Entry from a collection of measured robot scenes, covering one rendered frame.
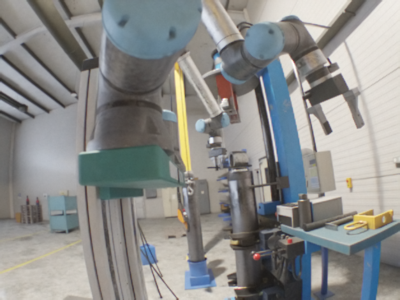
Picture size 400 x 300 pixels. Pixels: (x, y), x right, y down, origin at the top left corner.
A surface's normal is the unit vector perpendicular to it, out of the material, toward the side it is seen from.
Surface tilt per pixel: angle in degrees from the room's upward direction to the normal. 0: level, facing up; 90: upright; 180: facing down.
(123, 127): 70
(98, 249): 90
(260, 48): 115
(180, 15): 95
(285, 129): 90
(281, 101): 90
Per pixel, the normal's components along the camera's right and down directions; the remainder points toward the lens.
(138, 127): 0.40, -0.53
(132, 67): -0.13, 0.95
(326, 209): 0.06, -0.18
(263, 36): -0.74, 0.40
